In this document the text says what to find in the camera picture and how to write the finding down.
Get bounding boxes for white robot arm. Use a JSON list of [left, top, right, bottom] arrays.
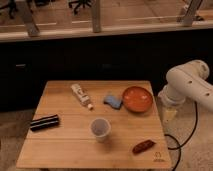
[[158, 60, 213, 123]]

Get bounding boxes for blue sponge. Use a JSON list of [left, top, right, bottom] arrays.
[[103, 95, 122, 110]]

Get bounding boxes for white tube with cap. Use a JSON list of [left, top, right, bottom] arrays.
[[71, 84, 93, 110]]

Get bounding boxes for orange bowl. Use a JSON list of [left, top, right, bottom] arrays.
[[122, 86, 153, 113]]

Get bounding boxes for brown chocolate bar wrapper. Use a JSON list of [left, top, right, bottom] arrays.
[[132, 140, 155, 154]]

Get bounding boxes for black office chair base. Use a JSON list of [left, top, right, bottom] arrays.
[[68, 0, 91, 15]]

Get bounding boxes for black office chair left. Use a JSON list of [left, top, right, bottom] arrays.
[[0, 0, 18, 19]]

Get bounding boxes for wooden table post middle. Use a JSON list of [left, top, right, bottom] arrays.
[[91, 0, 101, 33]]

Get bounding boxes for wooden table post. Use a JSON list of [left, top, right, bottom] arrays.
[[91, 0, 101, 33], [15, 0, 39, 37], [182, 0, 203, 27]]

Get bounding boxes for wooden table post left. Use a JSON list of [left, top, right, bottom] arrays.
[[15, 0, 39, 37]]

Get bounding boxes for black power cable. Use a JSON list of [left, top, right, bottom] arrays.
[[164, 101, 199, 171]]

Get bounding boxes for wooden table post right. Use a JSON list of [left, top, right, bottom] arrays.
[[182, 0, 203, 27]]

